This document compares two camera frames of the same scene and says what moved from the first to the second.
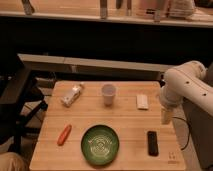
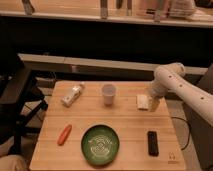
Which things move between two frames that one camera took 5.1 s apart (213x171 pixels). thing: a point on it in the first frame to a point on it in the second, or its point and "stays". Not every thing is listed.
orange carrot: (64, 134) stays
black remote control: (152, 143) stays
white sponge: (142, 101) stays
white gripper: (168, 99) to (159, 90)
